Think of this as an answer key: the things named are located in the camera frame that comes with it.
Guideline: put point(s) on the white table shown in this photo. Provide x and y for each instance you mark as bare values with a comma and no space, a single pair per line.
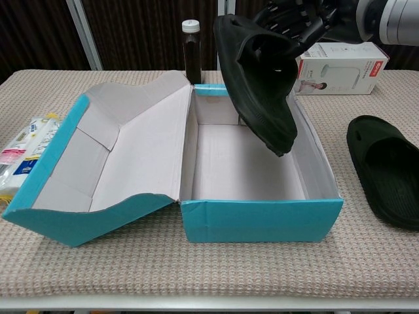
209,304

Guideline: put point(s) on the white product carton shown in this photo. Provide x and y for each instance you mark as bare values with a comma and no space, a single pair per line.
347,72

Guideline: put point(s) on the yellow white wet wipes pack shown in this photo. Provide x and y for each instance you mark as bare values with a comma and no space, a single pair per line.
23,153

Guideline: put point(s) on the brown bottle white cap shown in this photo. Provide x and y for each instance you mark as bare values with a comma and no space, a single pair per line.
192,59

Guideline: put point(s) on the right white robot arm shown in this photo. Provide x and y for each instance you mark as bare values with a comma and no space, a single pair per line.
393,19

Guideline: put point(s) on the black rubber slipper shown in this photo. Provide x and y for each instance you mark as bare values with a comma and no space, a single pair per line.
393,196
255,98

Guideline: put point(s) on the beige waffle tablecloth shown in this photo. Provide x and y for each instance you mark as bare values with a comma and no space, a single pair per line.
209,268

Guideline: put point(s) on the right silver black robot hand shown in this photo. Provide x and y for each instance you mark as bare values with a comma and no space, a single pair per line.
294,19

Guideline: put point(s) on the teal cardboard shoe box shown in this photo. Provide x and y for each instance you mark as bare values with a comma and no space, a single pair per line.
255,222

